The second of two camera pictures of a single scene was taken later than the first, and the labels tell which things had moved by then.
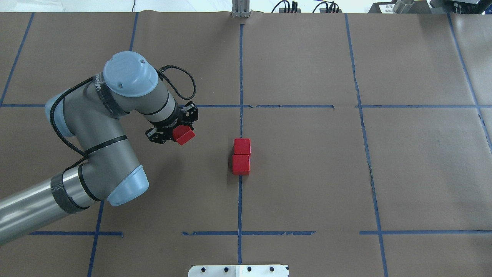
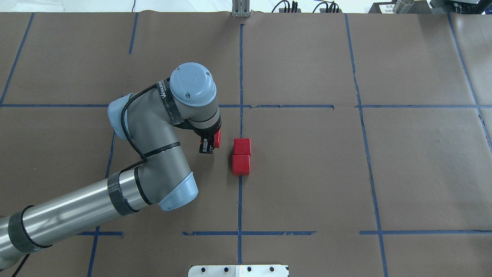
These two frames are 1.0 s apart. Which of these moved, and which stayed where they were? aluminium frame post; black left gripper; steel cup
Moved: black left gripper
Stayed: aluminium frame post; steel cup
